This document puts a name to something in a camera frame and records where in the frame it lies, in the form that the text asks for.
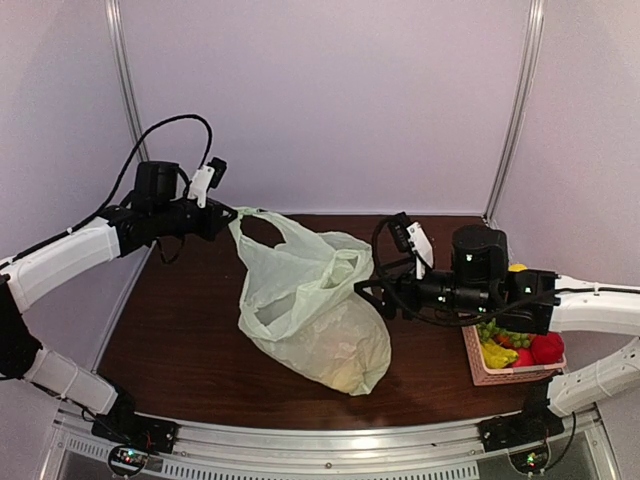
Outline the curved aluminium rail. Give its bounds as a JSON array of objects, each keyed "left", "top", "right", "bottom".
[{"left": 47, "top": 397, "right": 609, "bottom": 480}]

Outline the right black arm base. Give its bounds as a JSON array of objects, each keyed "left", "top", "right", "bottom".
[{"left": 478, "top": 381, "right": 565, "bottom": 476}]

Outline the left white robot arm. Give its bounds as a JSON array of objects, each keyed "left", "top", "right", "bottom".
[{"left": 1, "top": 158, "right": 237, "bottom": 444}]

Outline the left aluminium frame post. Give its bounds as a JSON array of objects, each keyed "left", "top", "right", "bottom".
[{"left": 104, "top": 0, "right": 168, "bottom": 224}]

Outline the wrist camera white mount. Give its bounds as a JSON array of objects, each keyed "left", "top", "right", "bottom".
[
  {"left": 187, "top": 157, "right": 227, "bottom": 208},
  {"left": 388, "top": 212, "right": 434, "bottom": 280}
]

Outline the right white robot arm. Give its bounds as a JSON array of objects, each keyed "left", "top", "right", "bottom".
[{"left": 354, "top": 215, "right": 639, "bottom": 442}]

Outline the green grapes toy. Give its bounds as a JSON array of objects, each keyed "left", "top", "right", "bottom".
[{"left": 476, "top": 320, "right": 532, "bottom": 350}]

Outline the black cable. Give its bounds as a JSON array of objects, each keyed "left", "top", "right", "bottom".
[
  {"left": 372, "top": 217, "right": 401, "bottom": 291},
  {"left": 9, "top": 114, "right": 215, "bottom": 261}
]

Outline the right black cable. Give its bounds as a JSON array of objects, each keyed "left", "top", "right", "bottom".
[{"left": 372, "top": 217, "right": 401, "bottom": 291}]

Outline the pink plastic basket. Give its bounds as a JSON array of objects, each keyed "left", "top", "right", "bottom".
[{"left": 462, "top": 327, "right": 567, "bottom": 387}]

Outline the light green plastic bag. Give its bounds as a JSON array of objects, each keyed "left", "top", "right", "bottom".
[{"left": 229, "top": 207, "right": 392, "bottom": 396}]

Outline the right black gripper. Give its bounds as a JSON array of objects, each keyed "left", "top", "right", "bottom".
[{"left": 354, "top": 253, "right": 495, "bottom": 322}]

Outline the yellow banana toy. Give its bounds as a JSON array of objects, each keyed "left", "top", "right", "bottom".
[{"left": 481, "top": 342, "right": 519, "bottom": 370}]

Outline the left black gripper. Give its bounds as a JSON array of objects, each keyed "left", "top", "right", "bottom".
[{"left": 152, "top": 197, "right": 237, "bottom": 241}]

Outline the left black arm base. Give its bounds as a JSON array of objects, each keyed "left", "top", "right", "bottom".
[{"left": 90, "top": 384, "right": 178, "bottom": 479}]

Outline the left black cable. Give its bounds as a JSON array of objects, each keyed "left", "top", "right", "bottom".
[{"left": 9, "top": 114, "right": 215, "bottom": 261}]

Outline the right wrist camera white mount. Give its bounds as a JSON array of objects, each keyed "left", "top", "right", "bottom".
[{"left": 388, "top": 212, "right": 434, "bottom": 280}]

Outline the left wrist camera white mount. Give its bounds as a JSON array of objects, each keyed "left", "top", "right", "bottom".
[{"left": 187, "top": 157, "right": 227, "bottom": 208}]

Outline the red plush fruit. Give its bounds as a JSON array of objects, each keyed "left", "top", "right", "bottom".
[{"left": 530, "top": 332, "right": 565, "bottom": 365}]

